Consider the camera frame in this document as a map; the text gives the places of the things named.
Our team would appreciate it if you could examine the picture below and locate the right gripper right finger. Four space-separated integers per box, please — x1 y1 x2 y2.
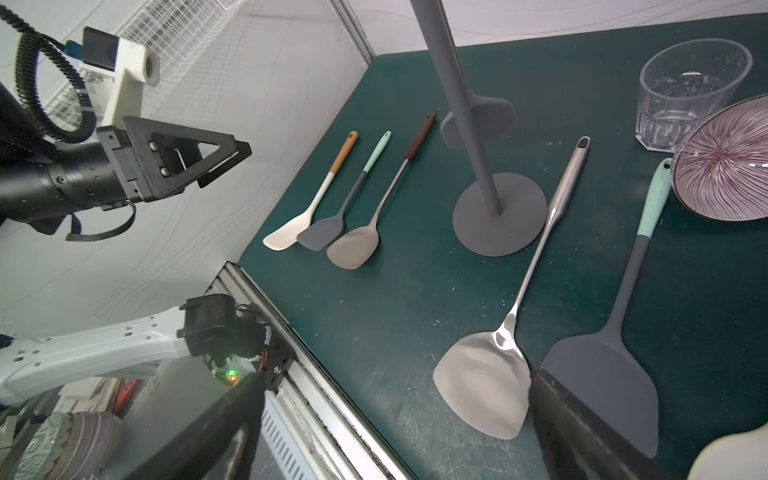
529 370 672 479

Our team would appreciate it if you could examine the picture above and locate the cream spatula wooden handle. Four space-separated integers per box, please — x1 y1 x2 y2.
687 424 767 480

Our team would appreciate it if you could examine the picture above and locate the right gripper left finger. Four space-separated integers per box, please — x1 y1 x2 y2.
127 373 267 479

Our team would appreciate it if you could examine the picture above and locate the clear drinking glass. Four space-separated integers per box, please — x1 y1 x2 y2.
635 38 753 153

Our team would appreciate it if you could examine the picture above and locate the grey utensil rack stand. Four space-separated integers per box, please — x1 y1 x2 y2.
411 1 547 257

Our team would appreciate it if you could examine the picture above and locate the grey turner mint handle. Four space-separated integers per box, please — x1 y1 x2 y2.
542 158 672 458

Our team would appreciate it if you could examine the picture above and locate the white wire basket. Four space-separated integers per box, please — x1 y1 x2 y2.
64 0 243 129

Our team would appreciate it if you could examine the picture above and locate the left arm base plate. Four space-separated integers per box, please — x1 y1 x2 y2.
203 304 295 393

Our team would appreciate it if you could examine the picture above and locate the pink striped bowl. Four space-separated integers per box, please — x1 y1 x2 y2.
672 95 767 222

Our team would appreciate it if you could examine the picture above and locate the dark brown handled utensil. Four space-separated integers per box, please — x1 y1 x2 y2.
325 112 438 271

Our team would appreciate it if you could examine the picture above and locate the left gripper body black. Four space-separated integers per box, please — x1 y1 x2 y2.
96 116 196 202

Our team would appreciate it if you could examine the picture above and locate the white vent strip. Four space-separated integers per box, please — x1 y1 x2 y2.
261 392 324 480

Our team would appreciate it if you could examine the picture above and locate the cream spoon wooden handle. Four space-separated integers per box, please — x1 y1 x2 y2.
262 130 360 253

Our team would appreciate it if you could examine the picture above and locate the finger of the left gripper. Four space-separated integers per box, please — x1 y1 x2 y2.
128 117 238 180
197 141 252 188

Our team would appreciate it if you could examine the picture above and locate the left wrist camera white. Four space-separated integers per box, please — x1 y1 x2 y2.
64 27 161 129

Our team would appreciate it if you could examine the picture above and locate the steel turner metal handle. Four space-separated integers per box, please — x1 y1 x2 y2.
433 136 591 440

